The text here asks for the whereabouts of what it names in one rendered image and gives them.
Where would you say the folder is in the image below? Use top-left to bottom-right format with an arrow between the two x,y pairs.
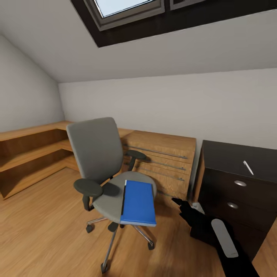
120,180 -> 156,227

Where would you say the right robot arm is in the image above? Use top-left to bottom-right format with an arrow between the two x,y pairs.
172,198 -> 259,277

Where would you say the swivel chair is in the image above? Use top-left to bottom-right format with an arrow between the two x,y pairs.
66,117 -> 157,274

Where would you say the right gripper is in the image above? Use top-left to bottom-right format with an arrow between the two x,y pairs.
172,198 -> 201,226

